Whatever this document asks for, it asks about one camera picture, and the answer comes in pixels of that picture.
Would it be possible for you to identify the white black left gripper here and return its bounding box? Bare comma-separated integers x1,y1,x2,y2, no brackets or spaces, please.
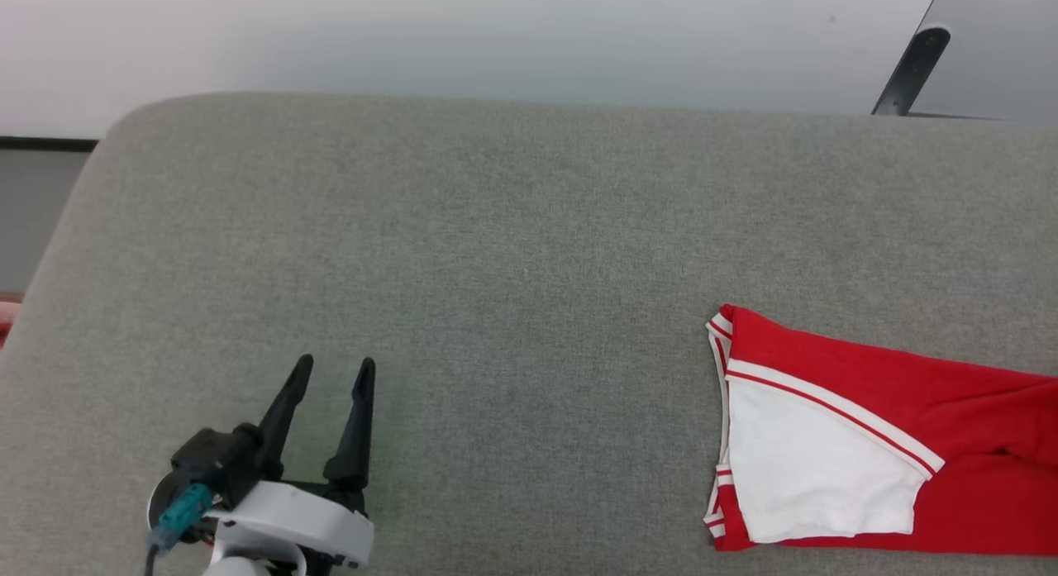
210,355,377,569

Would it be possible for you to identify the red white sports shirt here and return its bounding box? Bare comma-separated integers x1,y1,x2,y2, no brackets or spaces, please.
704,303,1058,557

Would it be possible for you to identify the black framed grey panel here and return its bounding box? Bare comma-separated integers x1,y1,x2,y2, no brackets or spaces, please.
0,136,99,296

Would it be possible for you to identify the grey board with dark edge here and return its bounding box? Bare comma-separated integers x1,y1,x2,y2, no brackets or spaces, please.
871,0,1058,122

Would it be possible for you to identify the teal cable connector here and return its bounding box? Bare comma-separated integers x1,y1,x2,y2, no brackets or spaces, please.
149,483,216,553

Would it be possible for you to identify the black metal bracket bar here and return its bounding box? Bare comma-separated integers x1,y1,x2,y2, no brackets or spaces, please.
871,24,951,117

